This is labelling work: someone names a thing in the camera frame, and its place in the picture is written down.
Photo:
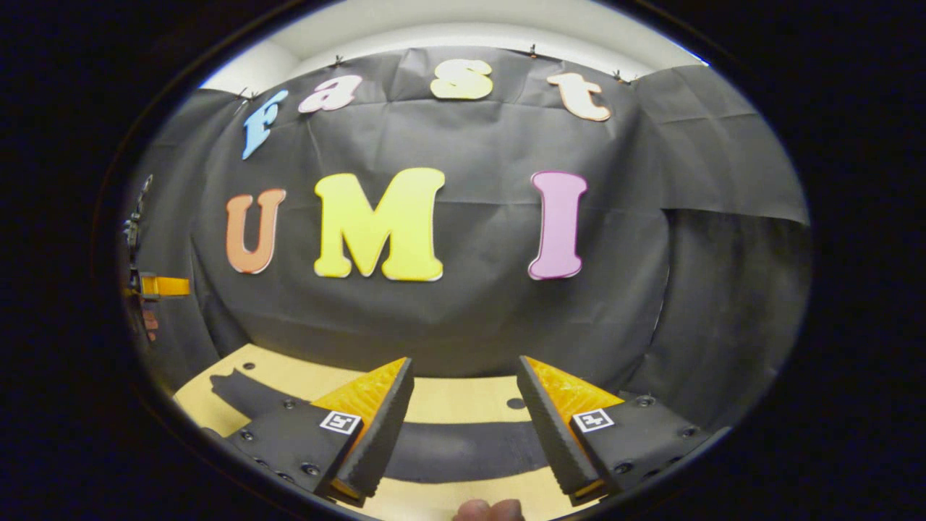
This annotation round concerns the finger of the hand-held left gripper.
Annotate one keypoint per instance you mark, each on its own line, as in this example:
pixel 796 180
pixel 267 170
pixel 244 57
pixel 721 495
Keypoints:
pixel 166 286

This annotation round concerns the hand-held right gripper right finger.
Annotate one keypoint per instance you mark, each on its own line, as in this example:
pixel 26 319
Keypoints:
pixel 550 434

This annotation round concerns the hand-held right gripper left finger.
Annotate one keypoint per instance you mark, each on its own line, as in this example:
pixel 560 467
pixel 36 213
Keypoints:
pixel 380 434

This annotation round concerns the dark blue jeans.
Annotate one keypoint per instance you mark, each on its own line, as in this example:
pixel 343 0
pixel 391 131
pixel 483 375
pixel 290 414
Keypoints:
pixel 463 452

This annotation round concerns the dark metal fixture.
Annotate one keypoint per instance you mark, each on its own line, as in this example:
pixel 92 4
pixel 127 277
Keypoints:
pixel 134 228

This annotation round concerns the black backdrop cloth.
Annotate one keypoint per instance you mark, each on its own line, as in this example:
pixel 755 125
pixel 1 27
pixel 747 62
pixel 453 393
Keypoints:
pixel 470 325

